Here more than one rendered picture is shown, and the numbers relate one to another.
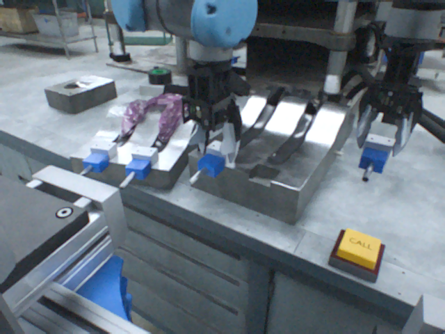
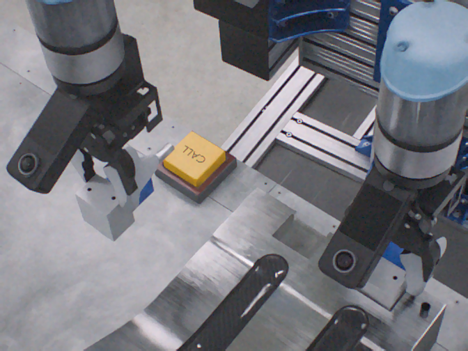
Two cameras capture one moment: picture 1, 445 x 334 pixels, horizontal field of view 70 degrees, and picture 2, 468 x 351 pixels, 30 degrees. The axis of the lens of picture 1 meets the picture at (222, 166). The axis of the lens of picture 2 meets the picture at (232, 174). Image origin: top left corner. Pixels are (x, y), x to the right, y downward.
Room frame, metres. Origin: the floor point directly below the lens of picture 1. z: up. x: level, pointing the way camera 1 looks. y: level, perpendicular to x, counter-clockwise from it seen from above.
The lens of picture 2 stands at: (1.10, -0.04, 1.75)
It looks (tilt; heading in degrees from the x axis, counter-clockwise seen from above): 53 degrees down; 192
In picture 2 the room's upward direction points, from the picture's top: 5 degrees counter-clockwise
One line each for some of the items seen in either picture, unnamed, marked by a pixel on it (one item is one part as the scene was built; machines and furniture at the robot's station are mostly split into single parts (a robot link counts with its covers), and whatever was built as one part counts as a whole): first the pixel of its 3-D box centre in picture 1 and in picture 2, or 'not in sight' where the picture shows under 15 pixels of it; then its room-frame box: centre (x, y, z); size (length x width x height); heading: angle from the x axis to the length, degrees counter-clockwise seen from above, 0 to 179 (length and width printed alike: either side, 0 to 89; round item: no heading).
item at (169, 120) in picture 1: (160, 106); not in sight; (0.87, 0.18, 0.90); 0.26 x 0.18 x 0.08; 166
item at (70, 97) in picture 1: (82, 92); not in sight; (1.16, 0.53, 0.84); 0.20 x 0.15 x 0.07; 148
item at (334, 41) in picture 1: (247, 28); not in sight; (1.82, -0.14, 0.96); 1.29 x 0.83 x 0.18; 58
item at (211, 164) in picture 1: (208, 167); (402, 255); (0.56, 0.03, 0.89); 0.13 x 0.05 x 0.05; 148
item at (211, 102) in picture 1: (210, 93); (411, 183); (0.57, 0.02, 1.04); 0.09 x 0.08 x 0.12; 148
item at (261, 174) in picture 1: (263, 179); (301, 242); (0.54, -0.09, 0.87); 0.05 x 0.05 x 0.04; 58
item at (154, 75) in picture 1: (160, 76); not in sight; (1.07, 0.21, 0.93); 0.08 x 0.08 x 0.04
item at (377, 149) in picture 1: (372, 162); (134, 180); (0.51, -0.28, 0.93); 0.13 x 0.05 x 0.05; 148
